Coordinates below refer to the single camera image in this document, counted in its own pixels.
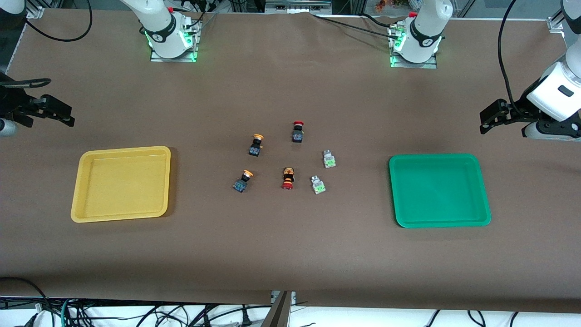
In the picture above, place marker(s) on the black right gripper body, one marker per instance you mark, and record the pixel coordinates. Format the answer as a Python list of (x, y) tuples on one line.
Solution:
[(10, 101)]

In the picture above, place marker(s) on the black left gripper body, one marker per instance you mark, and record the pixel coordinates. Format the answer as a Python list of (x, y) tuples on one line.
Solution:
[(520, 108)]

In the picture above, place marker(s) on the green push button switch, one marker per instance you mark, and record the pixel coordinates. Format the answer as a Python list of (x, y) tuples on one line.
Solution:
[(329, 160), (318, 185)]

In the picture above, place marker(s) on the yellow push button switch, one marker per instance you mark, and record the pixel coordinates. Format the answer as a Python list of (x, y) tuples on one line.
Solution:
[(255, 149), (240, 185)]

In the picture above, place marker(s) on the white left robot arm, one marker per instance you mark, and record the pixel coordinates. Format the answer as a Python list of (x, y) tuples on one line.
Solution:
[(424, 32)]

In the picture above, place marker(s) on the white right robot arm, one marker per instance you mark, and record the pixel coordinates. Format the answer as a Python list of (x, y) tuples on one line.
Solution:
[(163, 32)]

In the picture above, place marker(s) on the green plastic tray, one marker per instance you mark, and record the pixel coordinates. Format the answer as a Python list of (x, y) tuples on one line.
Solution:
[(438, 190)]

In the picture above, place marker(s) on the yellow plastic tray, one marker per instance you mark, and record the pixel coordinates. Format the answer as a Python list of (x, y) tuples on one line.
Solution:
[(120, 186)]

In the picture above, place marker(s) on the small orange object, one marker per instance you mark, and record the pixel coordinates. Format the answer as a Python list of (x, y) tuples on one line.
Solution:
[(380, 5)]

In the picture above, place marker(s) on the grey metal box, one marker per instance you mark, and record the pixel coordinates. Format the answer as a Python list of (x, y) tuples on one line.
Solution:
[(297, 7)]

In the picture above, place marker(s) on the brown table cloth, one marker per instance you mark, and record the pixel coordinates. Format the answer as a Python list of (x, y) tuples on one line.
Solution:
[(290, 254)]

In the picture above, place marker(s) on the black power plug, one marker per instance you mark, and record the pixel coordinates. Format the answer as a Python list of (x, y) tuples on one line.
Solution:
[(246, 320)]

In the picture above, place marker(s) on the metal table beam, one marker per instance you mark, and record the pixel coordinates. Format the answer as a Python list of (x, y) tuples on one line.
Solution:
[(279, 313)]

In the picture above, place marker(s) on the aluminium frame profile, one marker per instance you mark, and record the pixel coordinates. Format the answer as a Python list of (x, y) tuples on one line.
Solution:
[(35, 11), (357, 5), (556, 22)]

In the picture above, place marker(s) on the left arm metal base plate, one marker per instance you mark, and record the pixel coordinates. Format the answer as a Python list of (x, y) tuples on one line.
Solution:
[(417, 65)]

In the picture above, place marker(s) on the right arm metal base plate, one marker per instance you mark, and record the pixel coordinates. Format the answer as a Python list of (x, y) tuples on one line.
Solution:
[(159, 60)]

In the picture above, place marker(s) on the red push button switch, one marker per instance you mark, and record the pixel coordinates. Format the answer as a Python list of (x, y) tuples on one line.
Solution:
[(297, 135), (288, 179)]

